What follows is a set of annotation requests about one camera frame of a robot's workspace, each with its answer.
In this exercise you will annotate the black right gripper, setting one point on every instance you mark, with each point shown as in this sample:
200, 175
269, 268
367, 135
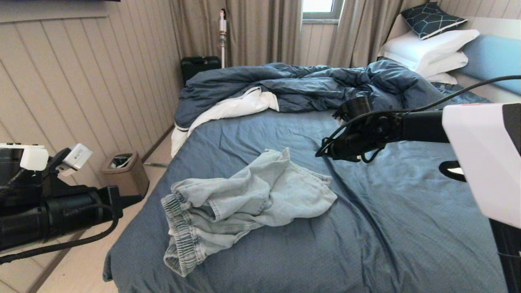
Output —
366, 134

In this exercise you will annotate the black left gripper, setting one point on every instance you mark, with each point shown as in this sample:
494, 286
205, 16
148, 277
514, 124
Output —
61, 215

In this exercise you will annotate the light blue denim shorts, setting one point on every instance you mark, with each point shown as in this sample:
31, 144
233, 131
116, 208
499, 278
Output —
276, 191

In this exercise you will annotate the beige trash bin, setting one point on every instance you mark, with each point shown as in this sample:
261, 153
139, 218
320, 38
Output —
124, 179

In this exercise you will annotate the dark blue white-lined duvet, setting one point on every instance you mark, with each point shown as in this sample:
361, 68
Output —
285, 85

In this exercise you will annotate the small white pillow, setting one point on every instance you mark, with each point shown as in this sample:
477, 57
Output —
443, 78

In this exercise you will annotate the narrow beige curtain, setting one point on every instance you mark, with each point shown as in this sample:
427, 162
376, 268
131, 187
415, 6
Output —
358, 32

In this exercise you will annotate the large white pillow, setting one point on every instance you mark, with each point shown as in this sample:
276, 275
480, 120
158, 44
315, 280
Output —
423, 47

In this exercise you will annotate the medium white pillow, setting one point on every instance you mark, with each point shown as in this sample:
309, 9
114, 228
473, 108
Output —
447, 63

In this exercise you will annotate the bed with blue sheet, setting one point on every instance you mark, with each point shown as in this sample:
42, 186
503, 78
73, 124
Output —
366, 244

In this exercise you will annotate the dark geometric patterned cushion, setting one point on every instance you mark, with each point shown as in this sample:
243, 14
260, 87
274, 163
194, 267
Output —
431, 18

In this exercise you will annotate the wide beige curtain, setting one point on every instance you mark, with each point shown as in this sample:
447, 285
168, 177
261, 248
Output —
260, 32

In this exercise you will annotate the black hard suitcase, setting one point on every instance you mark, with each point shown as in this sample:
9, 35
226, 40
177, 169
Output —
199, 67

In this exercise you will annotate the light blue headboard pad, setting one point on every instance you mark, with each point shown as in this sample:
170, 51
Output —
496, 57

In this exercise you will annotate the beige bed headboard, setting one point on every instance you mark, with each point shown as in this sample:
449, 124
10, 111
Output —
500, 25

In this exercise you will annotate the white stick vacuum cleaner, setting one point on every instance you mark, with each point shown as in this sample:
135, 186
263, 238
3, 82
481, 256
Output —
222, 24

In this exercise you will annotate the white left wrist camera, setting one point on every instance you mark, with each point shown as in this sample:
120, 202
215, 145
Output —
79, 156

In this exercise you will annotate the window with grey frame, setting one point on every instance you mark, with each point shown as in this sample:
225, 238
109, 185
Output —
321, 6

